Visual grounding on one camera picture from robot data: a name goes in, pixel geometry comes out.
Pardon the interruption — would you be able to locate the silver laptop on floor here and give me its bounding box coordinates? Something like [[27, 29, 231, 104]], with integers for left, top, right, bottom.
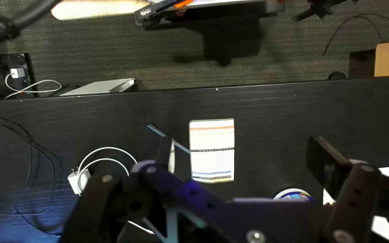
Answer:
[[65, 79, 135, 96]]

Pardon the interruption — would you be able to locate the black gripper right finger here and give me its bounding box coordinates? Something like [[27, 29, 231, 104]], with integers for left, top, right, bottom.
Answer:
[[307, 137, 389, 243]]

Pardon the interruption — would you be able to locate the black cable on table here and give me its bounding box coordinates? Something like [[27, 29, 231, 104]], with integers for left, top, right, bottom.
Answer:
[[0, 118, 65, 234]]

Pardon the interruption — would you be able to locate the white wipes canister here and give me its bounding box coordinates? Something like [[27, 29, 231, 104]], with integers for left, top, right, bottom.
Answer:
[[274, 188, 312, 202]]

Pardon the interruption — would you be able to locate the white printed paper sheet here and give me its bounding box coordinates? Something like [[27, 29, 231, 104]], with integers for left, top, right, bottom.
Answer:
[[322, 164, 389, 243]]

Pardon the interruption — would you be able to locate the wooden box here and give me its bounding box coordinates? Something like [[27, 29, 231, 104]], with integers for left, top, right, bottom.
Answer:
[[349, 42, 389, 79]]

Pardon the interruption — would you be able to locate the white charger with cable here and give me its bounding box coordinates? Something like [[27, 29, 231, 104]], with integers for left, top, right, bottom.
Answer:
[[68, 146, 138, 196]]

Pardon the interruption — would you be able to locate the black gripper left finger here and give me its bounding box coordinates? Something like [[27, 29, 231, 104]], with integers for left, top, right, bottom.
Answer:
[[64, 137, 214, 243]]

